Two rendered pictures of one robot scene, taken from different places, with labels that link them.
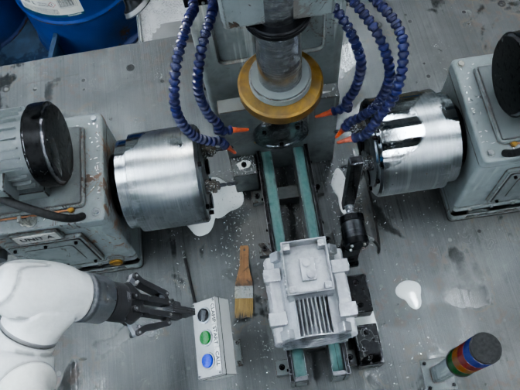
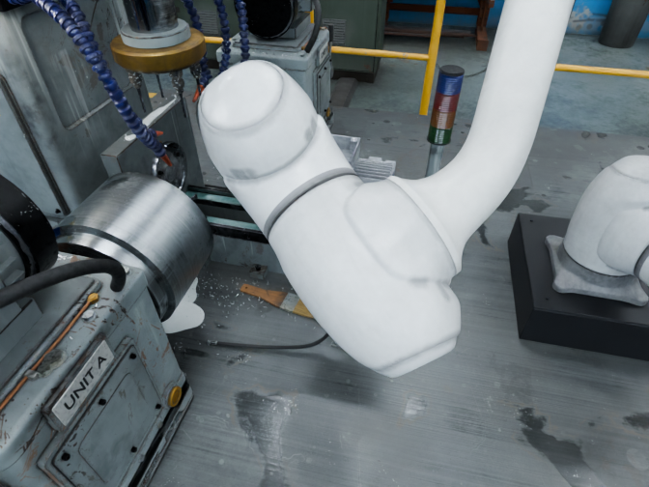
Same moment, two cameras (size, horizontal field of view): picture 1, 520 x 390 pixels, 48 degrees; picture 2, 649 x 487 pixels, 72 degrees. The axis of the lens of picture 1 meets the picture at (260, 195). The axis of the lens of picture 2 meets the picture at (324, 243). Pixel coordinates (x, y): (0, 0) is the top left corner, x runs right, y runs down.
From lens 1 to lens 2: 1.06 m
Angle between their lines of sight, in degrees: 47
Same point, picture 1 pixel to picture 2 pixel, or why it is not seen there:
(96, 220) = (137, 277)
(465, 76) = (234, 49)
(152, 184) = (142, 219)
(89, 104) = not seen: outside the picture
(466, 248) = not seen: hidden behind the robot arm
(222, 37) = (51, 84)
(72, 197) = (77, 286)
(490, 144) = (295, 54)
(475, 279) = not seen: hidden behind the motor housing
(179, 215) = (193, 240)
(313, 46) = (126, 82)
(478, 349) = (452, 71)
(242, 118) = (137, 158)
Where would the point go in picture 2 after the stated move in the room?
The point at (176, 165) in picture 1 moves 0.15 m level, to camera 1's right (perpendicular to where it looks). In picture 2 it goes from (143, 188) to (182, 147)
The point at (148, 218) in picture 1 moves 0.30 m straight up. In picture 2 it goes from (172, 265) to (118, 99)
